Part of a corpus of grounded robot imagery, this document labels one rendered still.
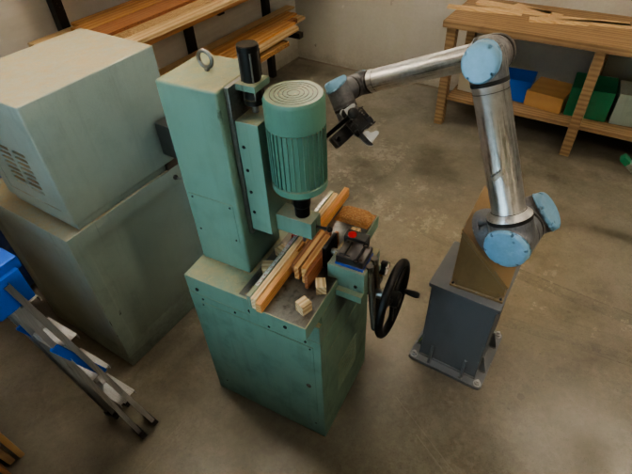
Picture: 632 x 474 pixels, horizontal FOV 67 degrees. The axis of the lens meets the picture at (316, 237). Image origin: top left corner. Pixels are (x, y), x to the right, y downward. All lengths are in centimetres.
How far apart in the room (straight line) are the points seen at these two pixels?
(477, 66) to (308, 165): 58
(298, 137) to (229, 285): 68
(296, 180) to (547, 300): 190
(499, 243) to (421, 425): 101
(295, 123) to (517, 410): 173
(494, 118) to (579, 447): 152
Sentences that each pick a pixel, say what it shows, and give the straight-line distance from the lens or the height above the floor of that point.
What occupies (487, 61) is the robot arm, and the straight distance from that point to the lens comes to 154.
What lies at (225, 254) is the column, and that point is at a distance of 181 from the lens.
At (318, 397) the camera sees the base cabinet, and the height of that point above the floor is 33.
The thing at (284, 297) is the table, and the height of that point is 90.
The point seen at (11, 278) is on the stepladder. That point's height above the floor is 111.
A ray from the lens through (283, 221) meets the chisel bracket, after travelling 162.
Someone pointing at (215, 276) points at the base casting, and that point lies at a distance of 182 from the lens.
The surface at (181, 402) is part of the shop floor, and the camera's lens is 249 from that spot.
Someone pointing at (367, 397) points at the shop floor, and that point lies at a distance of 239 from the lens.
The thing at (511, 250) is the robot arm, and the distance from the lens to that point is 171.
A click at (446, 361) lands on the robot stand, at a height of 5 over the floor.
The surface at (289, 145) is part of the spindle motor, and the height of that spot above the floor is 139.
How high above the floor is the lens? 210
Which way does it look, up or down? 43 degrees down
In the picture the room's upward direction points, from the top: 3 degrees counter-clockwise
